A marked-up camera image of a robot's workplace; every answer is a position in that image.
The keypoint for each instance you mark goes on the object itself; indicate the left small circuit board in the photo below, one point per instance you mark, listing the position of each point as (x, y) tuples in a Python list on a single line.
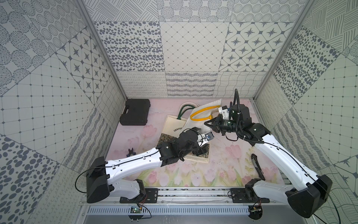
[(135, 210)]

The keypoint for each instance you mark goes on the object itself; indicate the black tool near right arm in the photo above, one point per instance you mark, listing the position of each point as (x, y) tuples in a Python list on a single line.
[(257, 166)]

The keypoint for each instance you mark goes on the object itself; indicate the right small circuit board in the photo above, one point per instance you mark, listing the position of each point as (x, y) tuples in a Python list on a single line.
[(255, 212)]

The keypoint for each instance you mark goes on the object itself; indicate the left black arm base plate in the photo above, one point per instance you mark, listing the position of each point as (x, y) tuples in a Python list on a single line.
[(150, 196)]

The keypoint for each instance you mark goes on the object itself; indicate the starry night canvas tote bag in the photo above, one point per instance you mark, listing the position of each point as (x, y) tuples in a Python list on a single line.
[(188, 105)]

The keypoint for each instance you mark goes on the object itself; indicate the black plastic tool case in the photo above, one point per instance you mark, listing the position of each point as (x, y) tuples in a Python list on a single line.
[(135, 113)]

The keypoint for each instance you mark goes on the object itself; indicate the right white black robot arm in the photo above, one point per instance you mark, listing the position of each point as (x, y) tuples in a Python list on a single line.
[(307, 191)]

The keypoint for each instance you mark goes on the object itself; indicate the blue handled pliers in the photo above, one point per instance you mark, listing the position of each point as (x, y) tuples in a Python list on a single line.
[(131, 152)]

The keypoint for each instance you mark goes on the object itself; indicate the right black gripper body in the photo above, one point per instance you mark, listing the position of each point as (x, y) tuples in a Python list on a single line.
[(228, 126)]

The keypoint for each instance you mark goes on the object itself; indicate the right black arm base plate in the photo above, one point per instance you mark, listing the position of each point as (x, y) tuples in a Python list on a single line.
[(243, 195)]

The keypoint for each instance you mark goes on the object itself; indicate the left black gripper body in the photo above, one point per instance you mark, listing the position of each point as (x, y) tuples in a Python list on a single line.
[(200, 146)]

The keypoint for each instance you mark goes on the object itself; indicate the green handled floral tote bag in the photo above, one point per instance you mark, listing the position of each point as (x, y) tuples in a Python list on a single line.
[(172, 129)]

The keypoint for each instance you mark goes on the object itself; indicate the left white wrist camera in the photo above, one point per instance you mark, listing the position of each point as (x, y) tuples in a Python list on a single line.
[(205, 138)]

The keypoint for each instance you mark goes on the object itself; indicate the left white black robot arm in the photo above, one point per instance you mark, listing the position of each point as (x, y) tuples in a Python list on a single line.
[(107, 178)]

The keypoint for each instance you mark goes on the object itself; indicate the small circuit board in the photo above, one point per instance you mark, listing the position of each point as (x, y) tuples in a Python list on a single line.
[(255, 212), (135, 210)]

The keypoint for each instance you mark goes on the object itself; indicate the yellow handled illustrated tote bag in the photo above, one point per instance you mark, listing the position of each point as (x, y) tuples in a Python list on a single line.
[(200, 115)]

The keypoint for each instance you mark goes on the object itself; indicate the aluminium rail frame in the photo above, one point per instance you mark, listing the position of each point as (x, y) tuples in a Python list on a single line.
[(218, 195)]

